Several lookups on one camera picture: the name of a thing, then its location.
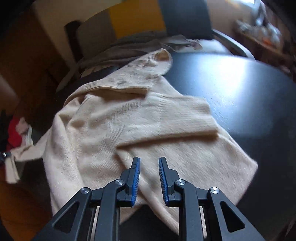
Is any multicolour fabric armchair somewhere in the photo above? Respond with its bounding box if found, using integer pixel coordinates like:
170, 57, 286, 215
64, 0, 249, 65

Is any red garment pile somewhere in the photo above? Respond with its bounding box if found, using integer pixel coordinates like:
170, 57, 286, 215
6, 116, 24, 151

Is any beige knit sweater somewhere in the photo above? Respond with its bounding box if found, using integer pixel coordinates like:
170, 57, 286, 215
5, 49, 258, 232

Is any wooden desk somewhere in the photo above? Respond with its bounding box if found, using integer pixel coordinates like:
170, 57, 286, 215
234, 20, 293, 73

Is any grey hoodie on chair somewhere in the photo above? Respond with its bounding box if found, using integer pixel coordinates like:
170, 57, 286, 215
79, 31, 202, 68

